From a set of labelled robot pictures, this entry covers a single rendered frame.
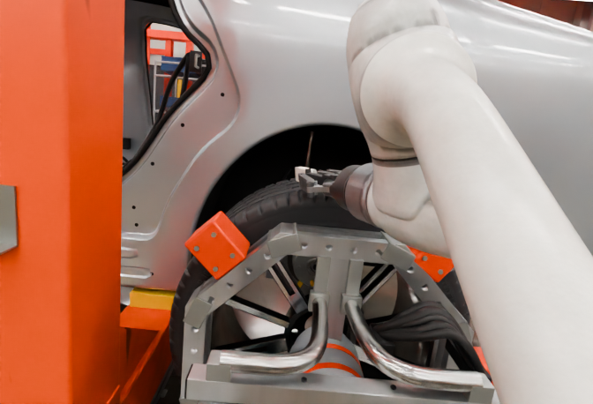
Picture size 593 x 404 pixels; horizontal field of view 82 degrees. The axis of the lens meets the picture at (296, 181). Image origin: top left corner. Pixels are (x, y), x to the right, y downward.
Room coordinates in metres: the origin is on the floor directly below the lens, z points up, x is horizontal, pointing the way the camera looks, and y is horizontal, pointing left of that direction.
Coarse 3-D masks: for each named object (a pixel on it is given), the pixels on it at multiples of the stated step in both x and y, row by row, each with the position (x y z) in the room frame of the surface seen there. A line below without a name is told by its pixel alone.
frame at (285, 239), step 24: (264, 240) 0.61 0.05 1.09; (288, 240) 0.56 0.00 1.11; (312, 240) 0.57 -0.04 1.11; (336, 240) 0.57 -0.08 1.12; (360, 240) 0.57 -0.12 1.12; (384, 240) 0.59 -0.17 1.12; (240, 264) 0.57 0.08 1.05; (264, 264) 0.57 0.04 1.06; (408, 264) 0.57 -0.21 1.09; (216, 288) 0.56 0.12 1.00; (240, 288) 0.57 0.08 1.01; (432, 288) 0.58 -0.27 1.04; (192, 312) 0.56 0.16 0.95; (456, 312) 0.58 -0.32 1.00; (192, 336) 0.56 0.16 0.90; (192, 360) 0.56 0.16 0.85; (432, 360) 0.63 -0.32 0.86
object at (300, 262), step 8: (288, 256) 1.09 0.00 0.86; (296, 256) 1.05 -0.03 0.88; (304, 256) 1.05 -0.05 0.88; (288, 264) 1.09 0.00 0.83; (296, 264) 1.05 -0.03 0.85; (304, 264) 1.05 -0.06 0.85; (296, 272) 1.05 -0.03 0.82; (304, 272) 1.05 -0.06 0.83; (296, 280) 1.09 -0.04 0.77; (304, 280) 1.05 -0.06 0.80; (312, 280) 1.05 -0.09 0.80; (280, 288) 1.09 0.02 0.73; (304, 288) 1.10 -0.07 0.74; (312, 288) 1.10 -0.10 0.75
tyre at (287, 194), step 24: (264, 192) 0.78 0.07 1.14; (288, 192) 0.71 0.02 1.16; (240, 216) 0.66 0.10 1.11; (264, 216) 0.65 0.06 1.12; (288, 216) 0.65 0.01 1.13; (312, 216) 0.65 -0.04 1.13; (336, 216) 0.65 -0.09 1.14; (192, 264) 0.65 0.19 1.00; (192, 288) 0.64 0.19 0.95; (456, 288) 0.66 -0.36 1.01
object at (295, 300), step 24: (384, 264) 0.68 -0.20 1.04; (288, 288) 0.68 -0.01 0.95; (360, 288) 0.68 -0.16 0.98; (408, 288) 0.79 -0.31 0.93; (216, 312) 0.69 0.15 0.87; (264, 312) 0.67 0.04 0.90; (288, 312) 0.71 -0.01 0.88; (216, 336) 0.70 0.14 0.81; (240, 336) 0.84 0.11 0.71; (288, 336) 0.67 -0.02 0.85; (360, 360) 0.68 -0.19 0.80; (408, 360) 0.73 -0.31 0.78
